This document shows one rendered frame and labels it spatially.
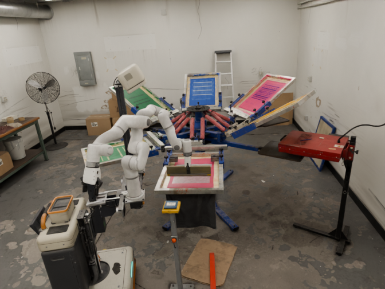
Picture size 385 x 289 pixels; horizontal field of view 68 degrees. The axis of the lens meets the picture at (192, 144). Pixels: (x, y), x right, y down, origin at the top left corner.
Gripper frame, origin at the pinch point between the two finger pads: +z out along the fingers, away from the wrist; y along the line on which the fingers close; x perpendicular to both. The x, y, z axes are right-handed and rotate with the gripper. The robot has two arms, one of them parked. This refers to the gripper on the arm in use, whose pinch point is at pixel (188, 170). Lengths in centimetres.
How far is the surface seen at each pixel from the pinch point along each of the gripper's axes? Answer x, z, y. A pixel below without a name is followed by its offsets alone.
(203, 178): 11.7, 14.5, -11.9
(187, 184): -2.5, 14.7, -0.9
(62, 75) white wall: -355, -26, -459
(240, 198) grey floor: 53, 110, -128
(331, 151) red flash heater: 129, -1, -32
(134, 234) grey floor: -77, 111, -50
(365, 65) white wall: 200, -62, -146
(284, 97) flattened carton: 176, 45, -454
